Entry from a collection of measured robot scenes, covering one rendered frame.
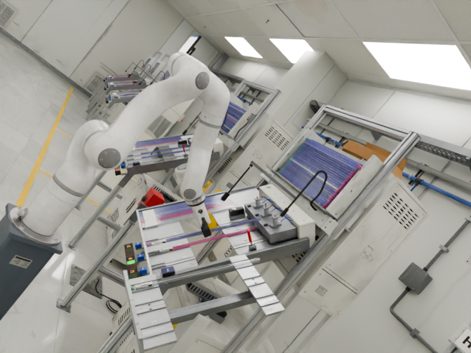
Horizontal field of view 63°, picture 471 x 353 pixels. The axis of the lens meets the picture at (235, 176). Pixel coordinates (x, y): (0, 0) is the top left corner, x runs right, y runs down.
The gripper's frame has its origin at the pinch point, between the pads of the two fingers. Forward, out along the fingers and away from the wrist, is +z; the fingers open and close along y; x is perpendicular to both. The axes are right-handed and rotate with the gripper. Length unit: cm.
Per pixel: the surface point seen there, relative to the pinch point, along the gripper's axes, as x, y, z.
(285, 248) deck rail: -30.1, -10.0, 17.4
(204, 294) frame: 10, 21, 48
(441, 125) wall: -245, 124, 64
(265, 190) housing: -41, 35, 11
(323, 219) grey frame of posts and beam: -51, -8, 13
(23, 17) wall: 151, 871, -155
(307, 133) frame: -78, 49, -6
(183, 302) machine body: 20.6, 10.6, 39.1
